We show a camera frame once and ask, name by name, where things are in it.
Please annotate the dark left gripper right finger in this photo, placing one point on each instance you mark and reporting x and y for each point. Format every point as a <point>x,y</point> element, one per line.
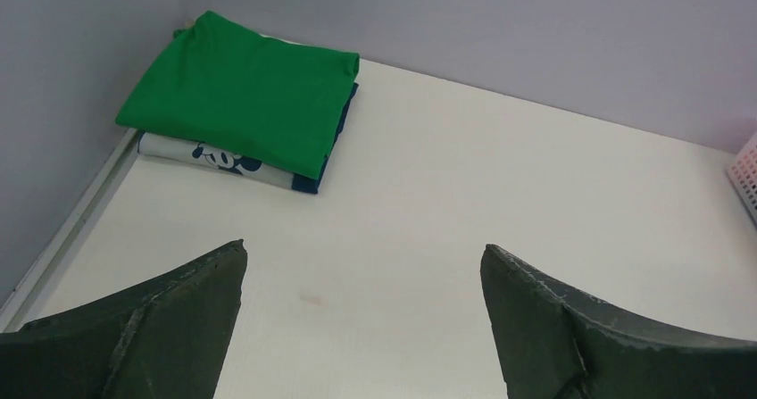
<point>556,341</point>

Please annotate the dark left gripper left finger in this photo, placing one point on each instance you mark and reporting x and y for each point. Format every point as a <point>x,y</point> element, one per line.
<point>166,337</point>

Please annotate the folded white navy printed shirt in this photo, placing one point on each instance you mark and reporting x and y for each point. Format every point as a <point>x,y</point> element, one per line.
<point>209,157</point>

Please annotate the white plastic laundry basket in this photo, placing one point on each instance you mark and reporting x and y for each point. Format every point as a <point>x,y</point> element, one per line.
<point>742,175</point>

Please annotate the folded green t shirt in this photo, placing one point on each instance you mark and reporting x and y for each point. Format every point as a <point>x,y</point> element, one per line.
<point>227,86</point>

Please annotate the aluminium table edge rail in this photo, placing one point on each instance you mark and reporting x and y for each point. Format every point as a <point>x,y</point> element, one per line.
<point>32,293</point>

